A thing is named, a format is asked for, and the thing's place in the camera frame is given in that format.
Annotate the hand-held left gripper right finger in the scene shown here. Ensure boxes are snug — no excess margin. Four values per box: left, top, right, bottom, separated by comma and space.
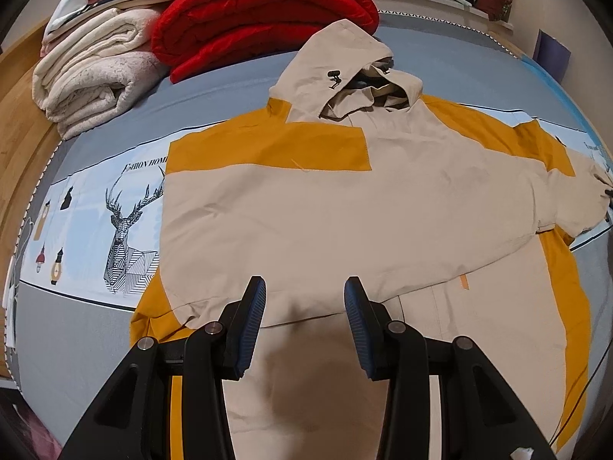
345, 276, 559, 460

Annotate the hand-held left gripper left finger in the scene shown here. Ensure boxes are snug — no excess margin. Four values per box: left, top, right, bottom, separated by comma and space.
60, 276, 267, 460

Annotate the beige and yellow hooded jacket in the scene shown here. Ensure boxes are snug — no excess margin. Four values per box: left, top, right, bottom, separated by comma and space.
130, 18, 613, 460

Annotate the grey deer print bedsheet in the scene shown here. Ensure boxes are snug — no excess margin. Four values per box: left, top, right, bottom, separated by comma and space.
2, 0, 613, 460

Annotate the white fluffy folded blanket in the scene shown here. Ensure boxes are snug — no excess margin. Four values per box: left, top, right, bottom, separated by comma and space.
31, 7, 170, 141

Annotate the red folded quilt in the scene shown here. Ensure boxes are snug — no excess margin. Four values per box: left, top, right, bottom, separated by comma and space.
151, 0, 381, 84

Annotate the purple board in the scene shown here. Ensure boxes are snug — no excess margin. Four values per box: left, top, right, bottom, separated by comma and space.
534, 29, 572, 88

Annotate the thin black cable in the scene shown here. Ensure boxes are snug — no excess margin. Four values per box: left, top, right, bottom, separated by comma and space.
550, 330, 613, 447

